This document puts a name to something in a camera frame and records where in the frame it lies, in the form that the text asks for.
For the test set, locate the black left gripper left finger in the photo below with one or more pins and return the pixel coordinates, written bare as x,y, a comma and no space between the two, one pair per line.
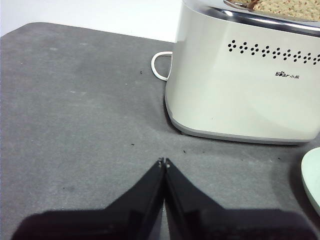
120,225

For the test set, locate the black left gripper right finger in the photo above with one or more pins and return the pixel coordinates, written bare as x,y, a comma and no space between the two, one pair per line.
212,225

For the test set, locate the pale green round plate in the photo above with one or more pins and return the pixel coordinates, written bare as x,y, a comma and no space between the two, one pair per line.
312,180

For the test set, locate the toasted bread slice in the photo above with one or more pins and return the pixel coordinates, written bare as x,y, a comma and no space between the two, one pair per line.
287,7

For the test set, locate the cream two-slot toaster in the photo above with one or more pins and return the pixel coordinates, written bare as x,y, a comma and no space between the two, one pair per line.
225,100

